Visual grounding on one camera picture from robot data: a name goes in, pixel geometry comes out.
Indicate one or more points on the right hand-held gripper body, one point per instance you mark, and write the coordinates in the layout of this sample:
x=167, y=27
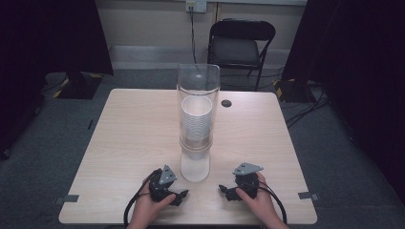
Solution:
x=246, y=183

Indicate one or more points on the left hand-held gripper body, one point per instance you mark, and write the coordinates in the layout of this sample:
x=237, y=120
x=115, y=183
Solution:
x=160, y=186

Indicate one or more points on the clear tube cup dispenser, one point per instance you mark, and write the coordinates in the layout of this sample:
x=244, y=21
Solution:
x=197, y=127

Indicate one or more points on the stack of white paper cups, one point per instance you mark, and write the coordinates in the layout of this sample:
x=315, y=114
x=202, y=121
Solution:
x=196, y=120

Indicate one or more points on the person's left hand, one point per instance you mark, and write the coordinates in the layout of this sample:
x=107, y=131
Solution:
x=149, y=210

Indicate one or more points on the person's right hand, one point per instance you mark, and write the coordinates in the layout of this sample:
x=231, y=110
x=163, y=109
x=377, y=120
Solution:
x=261, y=206

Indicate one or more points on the grey tape strip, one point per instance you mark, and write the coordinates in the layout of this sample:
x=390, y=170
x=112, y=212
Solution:
x=67, y=199
x=308, y=195

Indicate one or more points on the black stand base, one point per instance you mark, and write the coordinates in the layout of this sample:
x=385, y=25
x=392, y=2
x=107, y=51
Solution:
x=81, y=86
x=294, y=90

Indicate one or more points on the black folding chair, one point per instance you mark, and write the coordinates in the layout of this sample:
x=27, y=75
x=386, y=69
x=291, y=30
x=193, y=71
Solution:
x=237, y=47

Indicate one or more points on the dark curtain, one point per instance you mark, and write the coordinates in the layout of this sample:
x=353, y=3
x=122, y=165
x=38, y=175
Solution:
x=47, y=47
x=356, y=63

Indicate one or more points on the white wall socket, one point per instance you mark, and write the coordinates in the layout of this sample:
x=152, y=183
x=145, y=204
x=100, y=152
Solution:
x=196, y=5

